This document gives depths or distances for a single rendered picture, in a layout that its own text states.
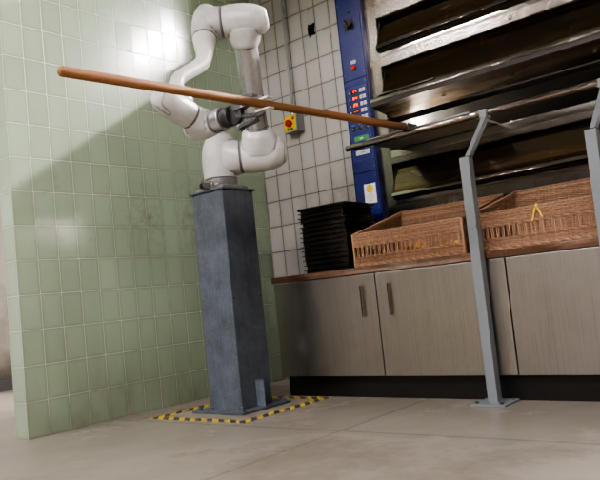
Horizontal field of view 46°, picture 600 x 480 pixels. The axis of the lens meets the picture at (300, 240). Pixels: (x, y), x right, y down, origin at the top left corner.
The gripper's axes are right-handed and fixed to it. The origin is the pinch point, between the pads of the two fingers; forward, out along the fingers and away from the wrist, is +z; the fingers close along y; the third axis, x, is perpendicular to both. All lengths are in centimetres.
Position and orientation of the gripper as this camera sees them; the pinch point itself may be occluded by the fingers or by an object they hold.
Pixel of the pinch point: (264, 104)
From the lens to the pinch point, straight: 254.5
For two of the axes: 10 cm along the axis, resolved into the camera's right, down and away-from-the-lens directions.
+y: 1.0, 9.9, -0.7
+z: 7.4, -1.2, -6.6
